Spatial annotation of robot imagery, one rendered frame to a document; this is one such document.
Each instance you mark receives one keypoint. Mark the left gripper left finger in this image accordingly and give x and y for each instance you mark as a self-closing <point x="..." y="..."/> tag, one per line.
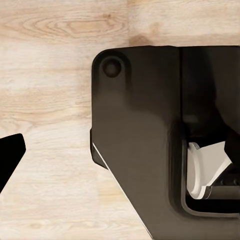
<point x="12" y="150"/>

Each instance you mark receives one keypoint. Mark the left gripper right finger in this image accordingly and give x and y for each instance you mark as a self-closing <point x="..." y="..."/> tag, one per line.
<point x="232" y="149"/>

